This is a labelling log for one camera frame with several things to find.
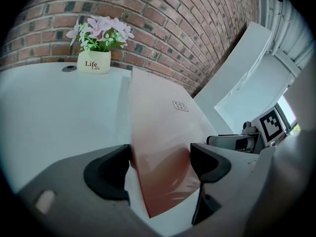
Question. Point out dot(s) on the window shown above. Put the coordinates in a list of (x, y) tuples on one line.
[(290, 112)]

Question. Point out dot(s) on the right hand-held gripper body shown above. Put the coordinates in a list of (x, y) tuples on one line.
[(267, 130)]

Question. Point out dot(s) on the pale pink paper bag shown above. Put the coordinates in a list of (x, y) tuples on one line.
[(160, 122)]

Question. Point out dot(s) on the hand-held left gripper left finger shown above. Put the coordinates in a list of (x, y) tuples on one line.
[(64, 181)]

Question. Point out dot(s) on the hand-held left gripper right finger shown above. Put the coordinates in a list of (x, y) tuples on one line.
[(234, 181)]

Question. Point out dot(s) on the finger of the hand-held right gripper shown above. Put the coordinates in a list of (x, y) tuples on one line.
[(221, 142)]

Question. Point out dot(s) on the potted lilac flowers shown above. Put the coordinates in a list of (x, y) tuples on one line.
[(93, 60)]

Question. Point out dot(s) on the white desk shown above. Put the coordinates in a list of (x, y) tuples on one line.
[(49, 120)]

